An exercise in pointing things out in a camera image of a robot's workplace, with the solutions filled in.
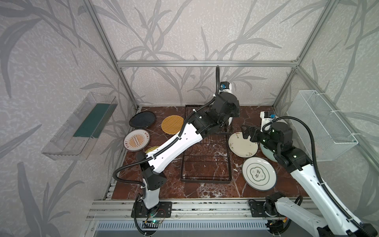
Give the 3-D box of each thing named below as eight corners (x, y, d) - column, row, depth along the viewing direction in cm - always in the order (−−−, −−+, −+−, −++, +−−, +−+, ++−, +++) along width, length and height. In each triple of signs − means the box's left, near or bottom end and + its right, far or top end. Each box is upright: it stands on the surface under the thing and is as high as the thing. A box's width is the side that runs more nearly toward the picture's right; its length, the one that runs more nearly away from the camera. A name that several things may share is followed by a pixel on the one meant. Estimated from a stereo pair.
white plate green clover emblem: (245, 190, 81) (246, 189, 80) (239, 158, 93) (240, 157, 92) (280, 190, 81) (281, 189, 80) (269, 158, 93) (271, 157, 92)
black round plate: (129, 127, 110) (127, 124, 108) (134, 114, 119) (133, 111, 116) (153, 127, 110) (152, 124, 108) (156, 114, 119) (155, 111, 116)
